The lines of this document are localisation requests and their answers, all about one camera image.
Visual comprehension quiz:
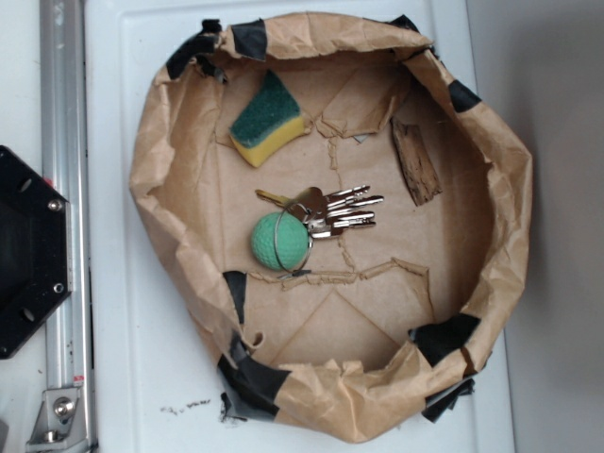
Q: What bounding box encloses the green and yellow sponge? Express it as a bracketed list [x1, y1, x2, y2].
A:
[229, 71, 307, 168]

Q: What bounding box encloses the green golf ball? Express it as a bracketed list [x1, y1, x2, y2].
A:
[251, 211, 310, 271]

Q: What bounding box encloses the bunch of silver keys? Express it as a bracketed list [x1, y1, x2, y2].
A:
[256, 185, 384, 276]

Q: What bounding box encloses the brown paper bag bin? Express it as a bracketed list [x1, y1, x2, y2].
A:
[129, 12, 532, 444]

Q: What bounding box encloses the brown wood piece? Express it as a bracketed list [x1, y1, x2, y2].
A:
[391, 118, 443, 207]

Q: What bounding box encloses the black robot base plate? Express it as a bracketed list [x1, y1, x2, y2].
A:
[1, 146, 71, 360]

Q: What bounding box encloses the aluminium frame rail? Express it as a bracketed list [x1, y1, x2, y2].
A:
[40, 1, 98, 452]

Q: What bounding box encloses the metal corner bracket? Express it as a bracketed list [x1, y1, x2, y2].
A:
[25, 387, 87, 452]

